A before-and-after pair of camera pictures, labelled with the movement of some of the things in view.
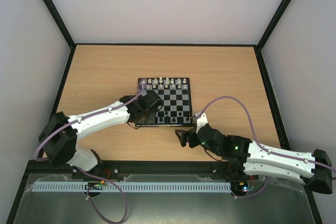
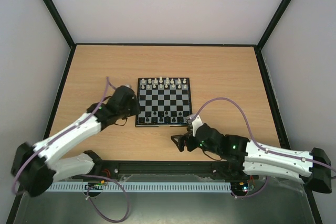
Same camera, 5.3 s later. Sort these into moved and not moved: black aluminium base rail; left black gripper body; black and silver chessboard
Moved: left black gripper body
Not moved: black aluminium base rail; black and silver chessboard
